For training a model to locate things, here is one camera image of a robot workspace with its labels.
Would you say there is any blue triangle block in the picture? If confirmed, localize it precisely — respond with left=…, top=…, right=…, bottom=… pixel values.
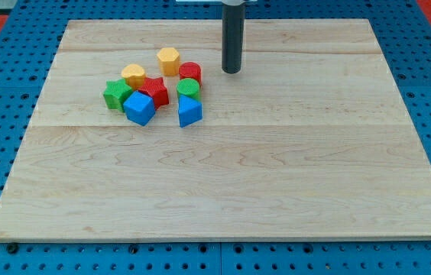
left=178, top=95, right=203, bottom=128

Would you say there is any green cylinder block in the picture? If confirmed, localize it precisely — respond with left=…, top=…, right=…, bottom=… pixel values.
left=176, top=78, right=200, bottom=101

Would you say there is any red cylinder block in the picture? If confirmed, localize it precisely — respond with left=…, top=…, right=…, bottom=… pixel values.
left=179, top=62, right=202, bottom=85

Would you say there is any red star block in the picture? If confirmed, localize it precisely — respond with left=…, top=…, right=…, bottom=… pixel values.
left=138, top=77, right=169, bottom=110

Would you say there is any blue cube block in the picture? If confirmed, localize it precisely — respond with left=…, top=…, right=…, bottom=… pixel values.
left=123, top=92, right=155, bottom=126

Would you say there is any yellow hexagon block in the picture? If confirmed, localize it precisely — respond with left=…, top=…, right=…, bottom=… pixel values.
left=157, top=47, right=180, bottom=76

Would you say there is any light wooden board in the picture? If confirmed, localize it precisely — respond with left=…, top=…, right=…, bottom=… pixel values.
left=0, top=19, right=431, bottom=243

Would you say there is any yellow heart block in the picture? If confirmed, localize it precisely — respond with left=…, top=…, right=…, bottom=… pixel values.
left=121, top=63, right=146, bottom=90

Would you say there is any green star block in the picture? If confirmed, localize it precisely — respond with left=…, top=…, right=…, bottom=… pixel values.
left=103, top=79, right=133, bottom=112

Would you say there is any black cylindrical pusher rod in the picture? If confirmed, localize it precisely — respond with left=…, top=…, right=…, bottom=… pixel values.
left=222, top=0, right=245, bottom=74

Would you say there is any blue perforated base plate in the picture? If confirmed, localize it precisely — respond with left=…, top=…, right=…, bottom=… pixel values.
left=0, top=0, right=431, bottom=274

